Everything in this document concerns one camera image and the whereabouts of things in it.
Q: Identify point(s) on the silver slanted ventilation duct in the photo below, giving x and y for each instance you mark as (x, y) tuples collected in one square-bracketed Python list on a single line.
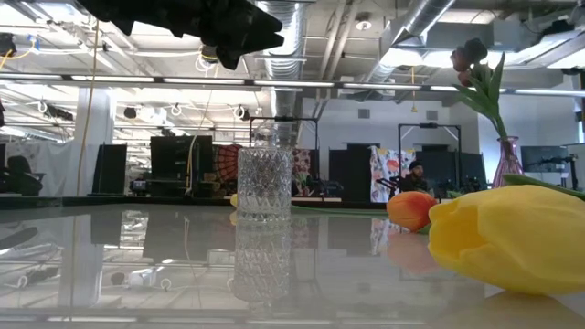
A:
[(420, 18)]

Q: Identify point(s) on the black metal frame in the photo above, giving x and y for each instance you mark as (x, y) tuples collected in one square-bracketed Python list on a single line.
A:
[(283, 119), (429, 124)]

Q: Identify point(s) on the red mandala cloth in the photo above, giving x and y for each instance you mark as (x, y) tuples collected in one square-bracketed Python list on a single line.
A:
[(226, 162)]

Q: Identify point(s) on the dark monitor screen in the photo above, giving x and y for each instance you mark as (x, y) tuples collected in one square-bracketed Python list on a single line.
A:
[(544, 159)]

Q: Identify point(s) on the large yellow tulip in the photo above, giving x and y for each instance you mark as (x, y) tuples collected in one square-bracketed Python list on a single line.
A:
[(512, 237)]

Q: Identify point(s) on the black round spotlight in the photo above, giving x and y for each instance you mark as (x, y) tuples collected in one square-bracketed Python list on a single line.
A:
[(130, 112)]

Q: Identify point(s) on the black background robot arm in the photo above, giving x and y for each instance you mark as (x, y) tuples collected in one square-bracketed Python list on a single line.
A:
[(386, 183)]

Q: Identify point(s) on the large black cabinet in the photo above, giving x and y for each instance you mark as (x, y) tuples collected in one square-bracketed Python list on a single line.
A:
[(173, 160)]

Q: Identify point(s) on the round ceiling lamp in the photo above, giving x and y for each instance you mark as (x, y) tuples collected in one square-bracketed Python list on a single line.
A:
[(364, 22)]

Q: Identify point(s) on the patterned colourful cloth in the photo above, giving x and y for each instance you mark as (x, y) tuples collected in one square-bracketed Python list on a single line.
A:
[(301, 166)]

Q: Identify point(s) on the long LED light bar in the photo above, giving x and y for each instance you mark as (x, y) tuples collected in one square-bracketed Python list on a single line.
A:
[(292, 83)]

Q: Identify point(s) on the white floral cloth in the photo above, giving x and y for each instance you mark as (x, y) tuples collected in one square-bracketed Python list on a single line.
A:
[(386, 164)]

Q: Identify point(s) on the white square column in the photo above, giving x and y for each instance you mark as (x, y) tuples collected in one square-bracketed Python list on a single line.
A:
[(98, 119)]

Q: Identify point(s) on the black round ceiling fixture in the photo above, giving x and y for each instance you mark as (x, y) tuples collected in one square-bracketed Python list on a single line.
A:
[(209, 54)]

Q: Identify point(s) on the clear cut glass vase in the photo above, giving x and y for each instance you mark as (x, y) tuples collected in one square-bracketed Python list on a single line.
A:
[(265, 183)]

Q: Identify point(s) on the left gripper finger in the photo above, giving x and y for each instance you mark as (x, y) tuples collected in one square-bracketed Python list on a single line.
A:
[(230, 58), (258, 36)]

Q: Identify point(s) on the orange tulip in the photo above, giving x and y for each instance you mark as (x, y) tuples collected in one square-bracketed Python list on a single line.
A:
[(411, 210)]

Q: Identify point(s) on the person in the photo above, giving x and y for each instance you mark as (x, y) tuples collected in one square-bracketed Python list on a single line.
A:
[(415, 180)]

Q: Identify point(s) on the narrow black panel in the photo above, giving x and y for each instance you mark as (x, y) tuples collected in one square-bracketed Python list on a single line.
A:
[(109, 169)]

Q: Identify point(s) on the silver ribbed ventilation duct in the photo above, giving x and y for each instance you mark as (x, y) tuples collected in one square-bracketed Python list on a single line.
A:
[(283, 64)]

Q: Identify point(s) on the pink glass vase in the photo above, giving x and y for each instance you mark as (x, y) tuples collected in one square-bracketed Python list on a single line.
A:
[(507, 164)]

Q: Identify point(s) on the wide black divider panel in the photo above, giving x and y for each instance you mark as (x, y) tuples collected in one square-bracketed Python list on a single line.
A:
[(445, 164)]

